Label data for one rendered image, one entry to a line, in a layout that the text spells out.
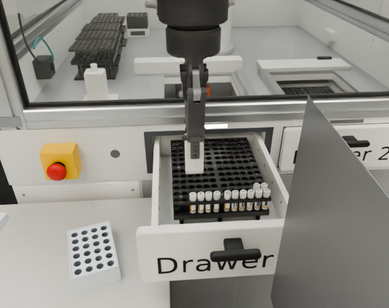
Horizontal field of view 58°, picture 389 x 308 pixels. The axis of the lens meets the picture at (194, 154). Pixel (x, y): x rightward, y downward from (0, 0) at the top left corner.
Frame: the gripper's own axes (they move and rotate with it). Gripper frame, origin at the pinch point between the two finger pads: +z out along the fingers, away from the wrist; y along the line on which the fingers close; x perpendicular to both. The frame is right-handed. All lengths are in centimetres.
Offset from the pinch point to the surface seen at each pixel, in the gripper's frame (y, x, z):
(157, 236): 10.4, -6.3, 7.7
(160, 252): 10.3, -6.0, 11.1
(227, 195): 0.2, 5.8, 8.7
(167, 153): -25.1, -4.8, 14.5
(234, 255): 13.8, 4.8, 8.9
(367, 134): -19.0, 41.1, 8.2
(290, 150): -19.1, 23.6, 11.4
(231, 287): -22, 13, 62
